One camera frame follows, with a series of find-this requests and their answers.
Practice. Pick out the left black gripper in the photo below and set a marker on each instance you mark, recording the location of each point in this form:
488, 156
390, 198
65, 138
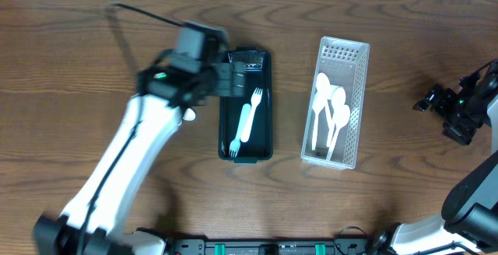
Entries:
236, 78

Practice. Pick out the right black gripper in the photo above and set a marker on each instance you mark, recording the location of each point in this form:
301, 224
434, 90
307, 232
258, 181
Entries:
462, 136

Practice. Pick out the white plastic spoon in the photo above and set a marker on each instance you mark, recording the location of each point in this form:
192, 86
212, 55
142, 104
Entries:
337, 102
189, 115
317, 106
342, 119
324, 92

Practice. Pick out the black plastic basket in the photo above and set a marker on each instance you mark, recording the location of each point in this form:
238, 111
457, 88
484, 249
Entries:
258, 68

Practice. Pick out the white plastic fork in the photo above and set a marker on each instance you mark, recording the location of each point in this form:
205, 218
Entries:
255, 100

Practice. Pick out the pale green plastic fork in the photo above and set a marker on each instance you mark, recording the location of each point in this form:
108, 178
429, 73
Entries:
235, 143

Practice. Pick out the clear plastic perforated basket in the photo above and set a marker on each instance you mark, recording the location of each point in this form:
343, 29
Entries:
345, 63

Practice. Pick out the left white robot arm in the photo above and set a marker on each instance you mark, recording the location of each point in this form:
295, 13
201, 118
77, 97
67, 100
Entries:
93, 222

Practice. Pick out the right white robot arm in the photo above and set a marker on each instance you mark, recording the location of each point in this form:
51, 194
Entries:
468, 219

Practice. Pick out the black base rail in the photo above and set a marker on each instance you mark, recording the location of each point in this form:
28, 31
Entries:
273, 247

